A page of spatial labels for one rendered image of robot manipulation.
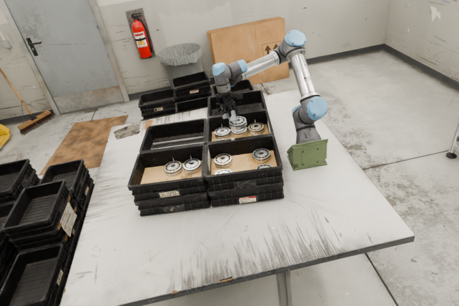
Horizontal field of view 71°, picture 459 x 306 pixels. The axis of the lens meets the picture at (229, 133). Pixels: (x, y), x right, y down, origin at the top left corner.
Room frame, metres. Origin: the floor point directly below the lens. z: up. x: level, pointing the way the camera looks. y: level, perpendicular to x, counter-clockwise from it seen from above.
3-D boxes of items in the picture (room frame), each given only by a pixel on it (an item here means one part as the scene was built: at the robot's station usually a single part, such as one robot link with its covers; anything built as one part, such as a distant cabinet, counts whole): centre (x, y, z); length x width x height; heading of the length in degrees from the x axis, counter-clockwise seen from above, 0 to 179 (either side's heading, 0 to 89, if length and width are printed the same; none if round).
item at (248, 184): (1.39, -0.04, 0.87); 0.40 x 0.30 x 0.11; 87
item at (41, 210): (1.70, 1.37, 0.37); 0.40 x 0.30 x 0.45; 4
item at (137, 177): (1.42, 0.35, 0.87); 0.40 x 0.30 x 0.11; 87
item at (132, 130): (2.25, 0.80, 0.71); 0.22 x 0.19 x 0.01; 94
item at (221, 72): (1.65, -0.01, 1.30); 0.09 x 0.08 x 0.11; 112
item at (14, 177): (2.07, 1.79, 0.37); 0.40 x 0.30 x 0.45; 4
